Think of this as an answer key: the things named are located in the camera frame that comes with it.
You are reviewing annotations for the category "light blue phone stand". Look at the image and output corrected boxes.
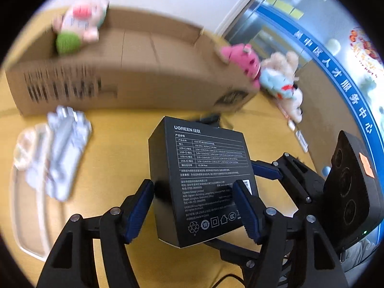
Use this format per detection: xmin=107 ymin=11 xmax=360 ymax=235
xmin=25 ymin=106 xmax=93 ymax=201

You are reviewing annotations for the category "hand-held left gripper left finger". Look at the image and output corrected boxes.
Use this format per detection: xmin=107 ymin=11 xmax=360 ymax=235
xmin=36 ymin=179 xmax=155 ymax=288

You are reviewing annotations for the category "pig plush toy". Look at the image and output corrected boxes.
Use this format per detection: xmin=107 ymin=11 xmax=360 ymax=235
xmin=52 ymin=0 xmax=110 ymax=55

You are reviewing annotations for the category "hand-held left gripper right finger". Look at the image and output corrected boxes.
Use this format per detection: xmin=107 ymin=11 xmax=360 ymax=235
xmin=232 ymin=180 xmax=350 ymax=288

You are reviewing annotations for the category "blue glass banner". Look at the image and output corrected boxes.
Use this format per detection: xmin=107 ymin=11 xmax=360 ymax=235
xmin=258 ymin=4 xmax=375 ymax=137

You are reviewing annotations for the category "wooden desktop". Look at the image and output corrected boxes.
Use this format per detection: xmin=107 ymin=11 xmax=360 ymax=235
xmin=1 ymin=6 xmax=327 ymax=288

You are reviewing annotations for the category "long white plush tag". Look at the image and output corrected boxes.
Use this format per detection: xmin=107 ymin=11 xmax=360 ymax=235
xmin=295 ymin=130 xmax=309 ymax=153

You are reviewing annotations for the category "cardboard box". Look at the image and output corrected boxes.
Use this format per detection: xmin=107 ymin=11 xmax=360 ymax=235
xmin=6 ymin=7 xmax=260 ymax=117

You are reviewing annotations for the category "red window decoration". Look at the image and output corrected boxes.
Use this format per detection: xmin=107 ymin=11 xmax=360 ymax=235
xmin=348 ymin=28 xmax=384 ymax=69

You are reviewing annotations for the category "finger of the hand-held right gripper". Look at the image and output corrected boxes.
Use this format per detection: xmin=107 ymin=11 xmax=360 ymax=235
xmin=216 ymin=238 xmax=264 ymax=272
xmin=251 ymin=153 xmax=326 ymax=204

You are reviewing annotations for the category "black cable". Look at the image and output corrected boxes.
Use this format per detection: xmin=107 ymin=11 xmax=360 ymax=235
xmin=210 ymin=277 xmax=244 ymax=288

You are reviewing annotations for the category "beige phone case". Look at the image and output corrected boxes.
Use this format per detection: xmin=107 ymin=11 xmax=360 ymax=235
xmin=13 ymin=124 xmax=53 ymax=170

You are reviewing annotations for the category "cream plush toy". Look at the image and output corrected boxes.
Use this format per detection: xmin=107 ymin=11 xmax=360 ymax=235
xmin=261 ymin=51 xmax=303 ymax=123

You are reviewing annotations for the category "black product box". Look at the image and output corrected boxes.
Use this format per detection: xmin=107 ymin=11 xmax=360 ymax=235
xmin=148 ymin=115 xmax=260 ymax=249

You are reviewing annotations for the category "pink plush toy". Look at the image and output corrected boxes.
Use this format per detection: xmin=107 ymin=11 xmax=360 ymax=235
xmin=217 ymin=43 xmax=261 ymax=89

